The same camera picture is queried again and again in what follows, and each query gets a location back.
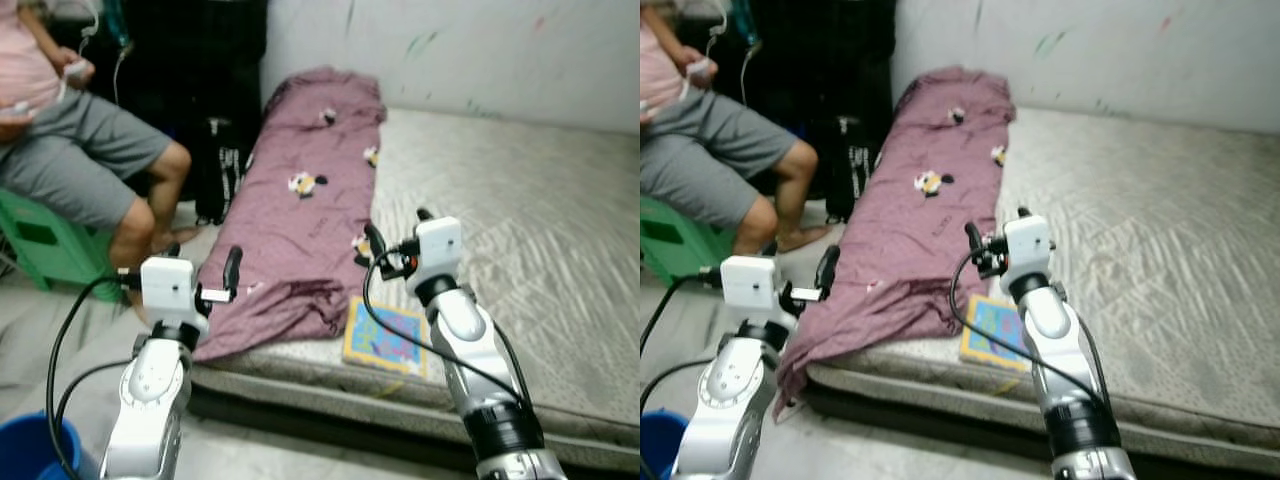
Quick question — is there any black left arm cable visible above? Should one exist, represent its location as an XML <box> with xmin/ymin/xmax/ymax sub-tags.
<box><xmin>44</xmin><ymin>271</ymin><xmax>143</xmax><ymax>480</ymax></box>
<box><xmin>640</xmin><ymin>271</ymin><xmax>728</xmax><ymax>443</ymax></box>

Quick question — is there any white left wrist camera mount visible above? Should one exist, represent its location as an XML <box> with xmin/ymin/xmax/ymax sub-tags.
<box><xmin>139</xmin><ymin>256</ymin><xmax>199</xmax><ymax>327</ymax></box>
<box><xmin>719</xmin><ymin>254</ymin><xmax>788</xmax><ymax>327</ymax></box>

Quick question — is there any green plastic stool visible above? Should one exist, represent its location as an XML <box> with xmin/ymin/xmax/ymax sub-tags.
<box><xmin>0</xmin><ymin>189</ymin><xmax>118</xmax><ymax>293</ymax></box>
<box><xmin>640</xmin><ymin>194</ymin><xmax>738</xmax><ymax>288</ymax></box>

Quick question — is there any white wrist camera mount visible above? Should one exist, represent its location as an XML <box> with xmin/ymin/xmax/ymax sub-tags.
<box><xmin>412</xmin><ymin>216</ymin><xmax>465</xmax><ymax>284</ymax></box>
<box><xmin>139</xmin><ymin>256</ymin><xmax>199</xmax><ymax>327</ymax></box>
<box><xmin>719</xmin><ymin>254</ymin><xmax>788</xmax><ymax>327</ymax></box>
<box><xmin>1001</xmin><ymin>214</ymin><xmax>1054</xmax><ymax>280</ymax></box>

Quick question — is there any colourful children's board book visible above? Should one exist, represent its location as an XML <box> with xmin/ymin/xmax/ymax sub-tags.
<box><xmin>342</xmin><ymin>296</ymin><xmax>432</xmax><ymax>380</ymax></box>
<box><xmin>959</xmin><ymin>292</ymin><xmax>1032</xmax><ymax>374</ymax></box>

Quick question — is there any purple cartoon print blanket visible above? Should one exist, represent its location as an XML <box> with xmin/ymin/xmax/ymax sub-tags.
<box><xmin>774</xmin><ymin>66</ymin><xmax>1018</xmax><ymax>418</ymax></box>
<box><xmin>194</xmin><ymin>66</ymin><xmax>389</xmax><ymax>364</ymax></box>

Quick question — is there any blue plastic basin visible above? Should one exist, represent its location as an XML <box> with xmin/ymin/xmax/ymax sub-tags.
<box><xmin>0</xmin><ymin>412</ymin><xmax>83</xmax><ymax>480</ymax></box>
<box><xmin>640</xmin><ymin>407</ymin><xmax>693</xmax><ymax>480</ymax></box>

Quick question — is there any grey patterned mattress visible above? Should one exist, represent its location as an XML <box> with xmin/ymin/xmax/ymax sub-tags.
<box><xmin>189</xmin><ymin>104</ymin><xmax>641</xmax><ymax>473</ymax></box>
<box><xmin>804</xmin><ymin>104</ymin><xmax>1280</xmax><ymax>478</ymax></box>

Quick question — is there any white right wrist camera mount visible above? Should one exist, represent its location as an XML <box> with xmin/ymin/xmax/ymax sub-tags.
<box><xmin>1001</xmin><ymin>214</ymin><xmax>1054</xmax><ymax>280</ymax></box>
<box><xmin>412</xmin><ymin>216</ymin><xmax>465</xmax><ymax>284</ymax></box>

